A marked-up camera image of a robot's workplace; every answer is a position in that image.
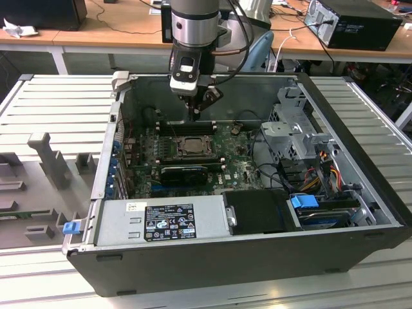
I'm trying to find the black PC case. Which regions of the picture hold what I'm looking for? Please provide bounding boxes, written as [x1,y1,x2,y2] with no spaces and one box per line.
[61,71,412,299]

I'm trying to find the black graphics card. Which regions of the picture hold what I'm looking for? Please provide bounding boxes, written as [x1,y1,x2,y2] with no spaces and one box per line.
[160,165,209,187]

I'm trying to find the black desktop computer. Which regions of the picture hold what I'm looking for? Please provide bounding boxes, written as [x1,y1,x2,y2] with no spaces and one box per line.
[304,0,404,52]

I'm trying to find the large black box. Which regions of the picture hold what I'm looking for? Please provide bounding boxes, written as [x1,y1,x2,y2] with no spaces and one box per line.
[0,0,88,32]

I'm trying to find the white cable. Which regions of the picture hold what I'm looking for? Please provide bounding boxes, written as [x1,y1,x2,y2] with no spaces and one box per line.
[276,28,299,62]

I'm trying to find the black computer tower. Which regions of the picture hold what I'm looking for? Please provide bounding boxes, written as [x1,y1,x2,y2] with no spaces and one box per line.
[160,0,174,44]

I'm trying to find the green motherboard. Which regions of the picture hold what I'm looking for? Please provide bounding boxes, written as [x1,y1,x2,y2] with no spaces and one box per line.
[124,124,268,199]

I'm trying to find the metal socket cover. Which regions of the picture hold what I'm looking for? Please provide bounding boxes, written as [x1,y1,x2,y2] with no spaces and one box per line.
[175,135,216,158]

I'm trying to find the coloured wire bundle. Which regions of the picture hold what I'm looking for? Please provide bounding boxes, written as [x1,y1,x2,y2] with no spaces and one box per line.
[299,160,342,194]

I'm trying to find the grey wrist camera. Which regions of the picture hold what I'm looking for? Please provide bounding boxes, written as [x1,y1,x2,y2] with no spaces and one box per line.
[217,19,232,48]

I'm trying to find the grey power supply unit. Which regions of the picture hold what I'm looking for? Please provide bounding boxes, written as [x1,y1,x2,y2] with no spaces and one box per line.
[95,194,232,247]

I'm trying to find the silver CPU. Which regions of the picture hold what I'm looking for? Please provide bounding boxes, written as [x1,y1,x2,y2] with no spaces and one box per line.
[183,138,209,155]

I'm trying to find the white metal frame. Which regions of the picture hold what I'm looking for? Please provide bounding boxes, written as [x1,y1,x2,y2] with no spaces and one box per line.
[395,104,412,129]

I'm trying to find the grey case handle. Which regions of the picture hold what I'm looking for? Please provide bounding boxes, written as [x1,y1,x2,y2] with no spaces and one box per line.
[111,71,130,95]

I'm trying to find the wooden desk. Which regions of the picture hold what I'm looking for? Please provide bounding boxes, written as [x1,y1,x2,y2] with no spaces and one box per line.
[0,0,412,77]

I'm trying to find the grey parts rack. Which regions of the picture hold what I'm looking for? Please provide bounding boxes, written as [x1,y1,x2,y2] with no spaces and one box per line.
[0,131,100,250]

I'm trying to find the hard disk in blue carrier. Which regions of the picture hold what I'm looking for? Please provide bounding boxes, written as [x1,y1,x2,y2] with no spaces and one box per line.
[289,192,355,231]

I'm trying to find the black RAM slots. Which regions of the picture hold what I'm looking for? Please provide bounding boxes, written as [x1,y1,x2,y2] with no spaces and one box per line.
[156,119,217,136]
[154,156,226,171]

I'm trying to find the CPU socket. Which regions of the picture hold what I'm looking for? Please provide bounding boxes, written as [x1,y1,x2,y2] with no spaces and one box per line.
[174,135,216,159]

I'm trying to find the silver metal drive cage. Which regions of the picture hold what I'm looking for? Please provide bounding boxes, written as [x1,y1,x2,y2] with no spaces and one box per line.
[259,85,342,162]

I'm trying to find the pale blue teach pendant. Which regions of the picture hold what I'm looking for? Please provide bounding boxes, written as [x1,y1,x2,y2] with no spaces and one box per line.
[239,30,275,72]

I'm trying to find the crumpled white paper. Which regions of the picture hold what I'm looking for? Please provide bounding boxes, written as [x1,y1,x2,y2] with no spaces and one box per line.
[2,17,39,39]

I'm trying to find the green RAM stick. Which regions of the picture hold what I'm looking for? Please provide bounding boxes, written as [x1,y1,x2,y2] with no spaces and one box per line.
[0,211,52,221]

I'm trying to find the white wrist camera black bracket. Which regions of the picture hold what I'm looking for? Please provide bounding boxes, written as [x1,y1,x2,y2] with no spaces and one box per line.
[169,56,202,97]

